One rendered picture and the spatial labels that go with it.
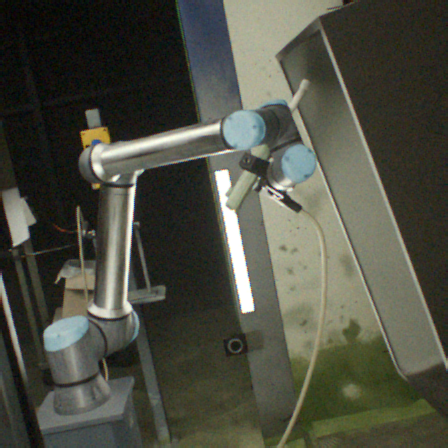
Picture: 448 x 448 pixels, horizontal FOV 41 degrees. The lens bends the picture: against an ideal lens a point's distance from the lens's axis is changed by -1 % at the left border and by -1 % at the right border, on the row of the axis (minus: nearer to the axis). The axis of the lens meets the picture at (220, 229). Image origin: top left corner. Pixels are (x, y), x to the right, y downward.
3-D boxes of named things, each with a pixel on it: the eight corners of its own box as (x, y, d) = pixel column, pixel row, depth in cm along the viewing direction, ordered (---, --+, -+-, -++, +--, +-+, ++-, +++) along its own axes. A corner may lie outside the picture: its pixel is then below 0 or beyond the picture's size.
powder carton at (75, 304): (55, 305, 448) (60, 253, 445) (113, 309, 458) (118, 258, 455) (51, 323, 396) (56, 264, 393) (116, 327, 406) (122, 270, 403)
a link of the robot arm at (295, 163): (310, 136, 153) (325, 172, 153) (294, 146, 165) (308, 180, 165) (277, 148, 151) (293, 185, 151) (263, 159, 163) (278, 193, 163)
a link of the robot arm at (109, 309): (74, 350, 210) (84, 139, 185) (108, 332, 224) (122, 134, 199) (106, 367, 203) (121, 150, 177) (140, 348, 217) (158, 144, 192)
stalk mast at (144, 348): (172, 439, 298) (100, 109, 275) (171, 444, 292) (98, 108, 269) (160, 441, 298) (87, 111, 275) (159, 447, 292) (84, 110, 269)
